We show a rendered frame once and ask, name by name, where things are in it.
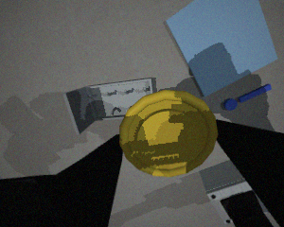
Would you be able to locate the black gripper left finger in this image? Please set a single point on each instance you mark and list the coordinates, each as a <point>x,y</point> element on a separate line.
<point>80,196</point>

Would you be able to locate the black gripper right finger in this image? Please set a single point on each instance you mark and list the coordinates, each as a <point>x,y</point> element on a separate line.
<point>258,155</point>

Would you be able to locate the yellow round plate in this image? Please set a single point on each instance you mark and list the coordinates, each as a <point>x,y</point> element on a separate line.
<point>168,133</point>

